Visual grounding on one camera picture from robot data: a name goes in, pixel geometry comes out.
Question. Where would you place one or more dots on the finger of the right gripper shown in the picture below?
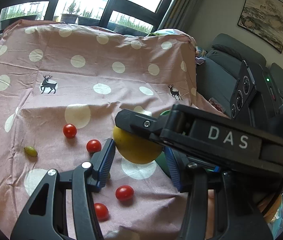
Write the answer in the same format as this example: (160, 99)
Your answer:
(142, 125)

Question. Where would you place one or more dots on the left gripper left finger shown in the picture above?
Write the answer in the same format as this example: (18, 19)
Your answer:
(44, 215)

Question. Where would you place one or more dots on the grey curtain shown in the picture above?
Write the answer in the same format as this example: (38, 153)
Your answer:
(180, 14)

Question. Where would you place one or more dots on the pink polka dot tablecloth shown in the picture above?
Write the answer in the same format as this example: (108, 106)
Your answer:
(57, 74)

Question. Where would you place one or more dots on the black tracking camera box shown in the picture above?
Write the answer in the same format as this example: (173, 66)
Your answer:
(255, 98)

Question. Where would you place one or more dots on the framed landscape painting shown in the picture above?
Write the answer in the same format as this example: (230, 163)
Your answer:
(264, 18)

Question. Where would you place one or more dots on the cherry tomato behind lemon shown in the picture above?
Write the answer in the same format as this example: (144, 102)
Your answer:
(93, 146)

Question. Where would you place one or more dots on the cherry tomato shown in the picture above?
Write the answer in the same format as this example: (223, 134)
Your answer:
(69, 131)
(124, 193)
(101, 211)
(93, 146)

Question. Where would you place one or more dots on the yellow lemon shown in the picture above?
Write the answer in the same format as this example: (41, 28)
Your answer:
(135, 149)

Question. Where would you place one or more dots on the green olive far left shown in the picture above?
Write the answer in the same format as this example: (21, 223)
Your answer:
(30, 151)

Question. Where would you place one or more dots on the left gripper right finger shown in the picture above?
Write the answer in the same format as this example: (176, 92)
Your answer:
(235, 216)

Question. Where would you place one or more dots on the person right hand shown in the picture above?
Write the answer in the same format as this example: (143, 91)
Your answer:
(211, 213)

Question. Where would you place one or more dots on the window with black frame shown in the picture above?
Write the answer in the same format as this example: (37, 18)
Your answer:
(127, 17)

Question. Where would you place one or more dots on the colourful cloth on sofa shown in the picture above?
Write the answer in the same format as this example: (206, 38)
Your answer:
(199, 52)

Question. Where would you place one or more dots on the green plastic bowl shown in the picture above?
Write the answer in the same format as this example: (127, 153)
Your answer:
(166, 164)

